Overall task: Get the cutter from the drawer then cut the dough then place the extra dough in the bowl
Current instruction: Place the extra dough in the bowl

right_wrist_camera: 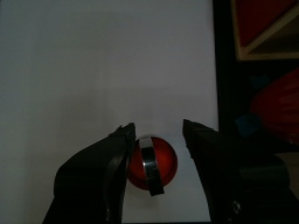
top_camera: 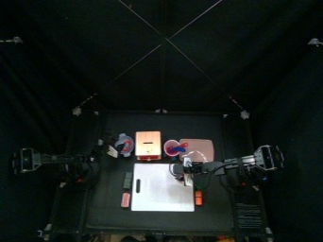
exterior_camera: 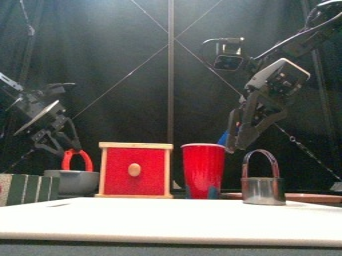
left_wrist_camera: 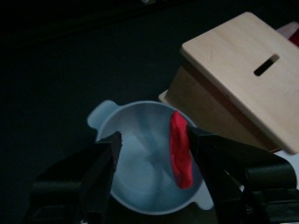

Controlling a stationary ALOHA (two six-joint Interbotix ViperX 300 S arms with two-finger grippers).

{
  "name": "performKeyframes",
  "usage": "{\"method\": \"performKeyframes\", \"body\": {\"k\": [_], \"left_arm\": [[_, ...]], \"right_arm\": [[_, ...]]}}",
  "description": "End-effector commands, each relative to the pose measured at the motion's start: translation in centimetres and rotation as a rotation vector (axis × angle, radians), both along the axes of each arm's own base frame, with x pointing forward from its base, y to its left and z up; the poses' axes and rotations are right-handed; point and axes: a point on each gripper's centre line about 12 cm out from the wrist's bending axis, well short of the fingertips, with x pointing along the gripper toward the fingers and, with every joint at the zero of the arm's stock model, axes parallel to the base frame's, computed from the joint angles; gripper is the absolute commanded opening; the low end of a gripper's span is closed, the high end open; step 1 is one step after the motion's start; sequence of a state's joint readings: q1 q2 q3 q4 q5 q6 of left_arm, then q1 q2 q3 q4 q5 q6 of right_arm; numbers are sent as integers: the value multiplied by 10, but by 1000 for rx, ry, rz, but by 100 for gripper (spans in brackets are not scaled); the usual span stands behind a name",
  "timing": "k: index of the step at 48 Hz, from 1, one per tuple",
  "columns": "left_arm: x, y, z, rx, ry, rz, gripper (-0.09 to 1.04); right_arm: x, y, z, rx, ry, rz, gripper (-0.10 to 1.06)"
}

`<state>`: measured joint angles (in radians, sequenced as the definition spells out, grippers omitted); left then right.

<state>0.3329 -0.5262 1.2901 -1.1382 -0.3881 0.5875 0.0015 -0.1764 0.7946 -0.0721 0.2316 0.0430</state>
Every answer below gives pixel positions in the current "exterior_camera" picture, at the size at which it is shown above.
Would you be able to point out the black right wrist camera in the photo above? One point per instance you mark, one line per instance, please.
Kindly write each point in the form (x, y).
(227, 55)

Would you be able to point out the grey metal frame bracket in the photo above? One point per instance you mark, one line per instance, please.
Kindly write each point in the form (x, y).
(337, 186)

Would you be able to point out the grey vertical frame pole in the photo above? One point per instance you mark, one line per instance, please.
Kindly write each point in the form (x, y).
(170, 83)

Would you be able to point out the white cutting board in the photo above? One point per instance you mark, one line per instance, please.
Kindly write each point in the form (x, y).
(155, 220)

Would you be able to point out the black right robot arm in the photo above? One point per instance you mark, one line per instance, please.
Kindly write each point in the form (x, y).
(307, 36)

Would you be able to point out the blue plastic utensil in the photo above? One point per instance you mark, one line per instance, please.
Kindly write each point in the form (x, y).
(222, 138)

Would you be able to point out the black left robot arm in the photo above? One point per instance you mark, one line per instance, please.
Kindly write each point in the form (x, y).
(8, 90)

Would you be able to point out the wooden drawer box red front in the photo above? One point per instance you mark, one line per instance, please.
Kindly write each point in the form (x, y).
(120, 180)

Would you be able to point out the red plastic cup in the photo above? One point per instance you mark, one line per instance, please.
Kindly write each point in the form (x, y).
(200, 170)

